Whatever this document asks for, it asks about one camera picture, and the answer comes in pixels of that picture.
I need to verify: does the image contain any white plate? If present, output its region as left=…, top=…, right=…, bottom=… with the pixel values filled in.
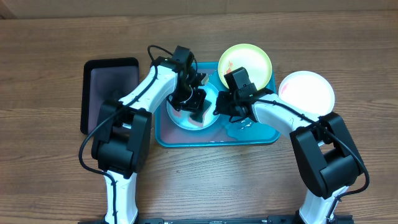
left=279, top=71, right=335, bottom=116

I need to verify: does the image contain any black rectangular tray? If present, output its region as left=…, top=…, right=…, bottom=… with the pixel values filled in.
left=80, top=57, right=139, bottom=134

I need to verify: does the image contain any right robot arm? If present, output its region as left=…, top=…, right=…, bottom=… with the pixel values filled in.
left=214, top=89, right=369, bottom=223

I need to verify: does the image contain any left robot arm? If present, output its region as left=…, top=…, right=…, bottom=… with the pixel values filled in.
left=89, top=53, right=206, bottom=223

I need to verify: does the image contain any green plate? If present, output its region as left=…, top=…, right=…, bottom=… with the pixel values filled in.
left=218, top=44, right=272, bottom=90

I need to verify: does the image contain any light blue plate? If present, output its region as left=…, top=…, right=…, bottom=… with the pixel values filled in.
left=167, top=83, right=219, bottom=131

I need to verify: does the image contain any green and pink sponge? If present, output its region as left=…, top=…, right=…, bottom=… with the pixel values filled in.
left=190, top=100, right=211, bottom=123

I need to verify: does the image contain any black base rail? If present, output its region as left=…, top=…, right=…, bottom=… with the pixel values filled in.
left=78, top=215, right=354, bottom=224

